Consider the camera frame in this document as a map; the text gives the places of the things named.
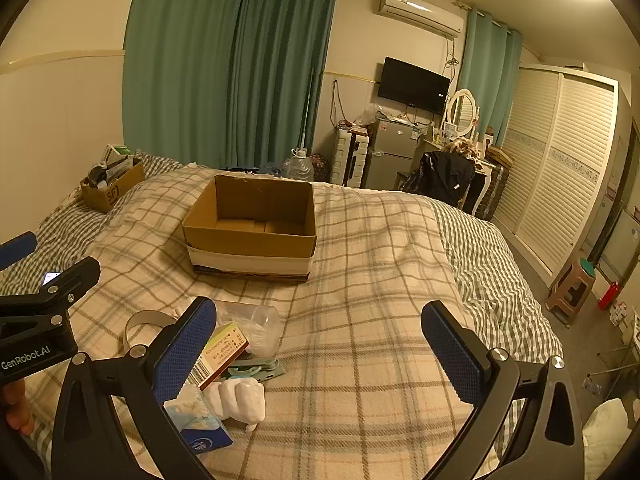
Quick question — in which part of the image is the white cloth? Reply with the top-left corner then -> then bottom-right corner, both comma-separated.
202,377 -> 266,433

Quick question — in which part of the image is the brown trunk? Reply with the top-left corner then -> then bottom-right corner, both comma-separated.
486,144 -> 515,222

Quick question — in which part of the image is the light blue plastic clip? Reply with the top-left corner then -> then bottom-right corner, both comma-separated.
220,352 -> 287,381

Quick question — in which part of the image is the blue tissue pack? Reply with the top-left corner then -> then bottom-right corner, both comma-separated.
164,387 -> 234,456

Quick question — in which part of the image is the black bag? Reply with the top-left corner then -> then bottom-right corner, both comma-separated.
222,161 -> 285,177

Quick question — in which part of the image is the white suitcase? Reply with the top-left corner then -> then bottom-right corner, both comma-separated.
329,129 -> 372,189

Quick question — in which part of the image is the green checked pillow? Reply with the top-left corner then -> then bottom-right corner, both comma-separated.
0,151 -> 185,286

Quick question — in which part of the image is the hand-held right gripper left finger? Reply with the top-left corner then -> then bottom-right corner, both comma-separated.
50,296 -> 218,480

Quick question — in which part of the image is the brown plastic stool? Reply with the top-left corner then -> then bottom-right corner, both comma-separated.
545,258 -> 597,329

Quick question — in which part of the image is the grey small fridge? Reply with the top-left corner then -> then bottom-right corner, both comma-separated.
362,118 -> 427,192

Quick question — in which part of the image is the black chair with jacket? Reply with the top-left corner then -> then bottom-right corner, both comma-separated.
399,150 -> 477,207

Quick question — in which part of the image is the black wall television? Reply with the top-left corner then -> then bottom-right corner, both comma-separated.
376,56 -> 451,116

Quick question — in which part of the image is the large cardboard box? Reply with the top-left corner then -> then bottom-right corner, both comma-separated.
181,174 -> 318,283

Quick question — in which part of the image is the white dressing table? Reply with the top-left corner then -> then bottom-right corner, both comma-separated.
424,124 -> 497,218

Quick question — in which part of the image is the clear plastic cup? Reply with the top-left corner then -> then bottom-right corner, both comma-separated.
216,304 -> 282,357

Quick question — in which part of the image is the red bottle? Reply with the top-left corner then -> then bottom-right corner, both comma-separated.
598,282 -> 623,311

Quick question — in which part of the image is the white bag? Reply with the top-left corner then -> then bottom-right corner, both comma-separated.
581,399 -> 637,480

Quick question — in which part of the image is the person's left hand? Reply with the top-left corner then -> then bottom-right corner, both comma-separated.
0,376 -> 37,437

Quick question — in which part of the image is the small cardboard box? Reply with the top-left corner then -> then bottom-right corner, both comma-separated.
80,157 -> 147,214

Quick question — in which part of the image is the green curtain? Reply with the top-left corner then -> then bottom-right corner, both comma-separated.
227,0 -> 342,172
457,5 -> 524,153
121,0 -> 247,168

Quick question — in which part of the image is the white louvered wardrobe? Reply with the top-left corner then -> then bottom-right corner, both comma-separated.
492,62 -> 635,287

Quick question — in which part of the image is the white tape roll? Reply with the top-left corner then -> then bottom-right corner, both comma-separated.
123,311 -> 177,348

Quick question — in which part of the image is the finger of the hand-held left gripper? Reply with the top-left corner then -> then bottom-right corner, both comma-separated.
0,256 -> 102,317
0,231 -> 39,271

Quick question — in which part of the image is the clear water jug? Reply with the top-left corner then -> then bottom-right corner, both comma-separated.
283,148 -> 316,184

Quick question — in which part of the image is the orange white medicine box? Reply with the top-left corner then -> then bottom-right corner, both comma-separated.
189,324 -> 250,392

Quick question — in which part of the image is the white air conditioner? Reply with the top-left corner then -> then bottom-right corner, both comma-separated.
375,0 -> 466,39

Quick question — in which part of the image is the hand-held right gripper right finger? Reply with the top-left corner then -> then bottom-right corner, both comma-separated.
421,301 -> 586,480

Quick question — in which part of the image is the white oval mirror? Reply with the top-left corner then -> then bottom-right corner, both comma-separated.
446,88 -> 482,139

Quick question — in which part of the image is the green checked bed sheet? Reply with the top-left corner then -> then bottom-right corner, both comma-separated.
430,202 -> 565,456

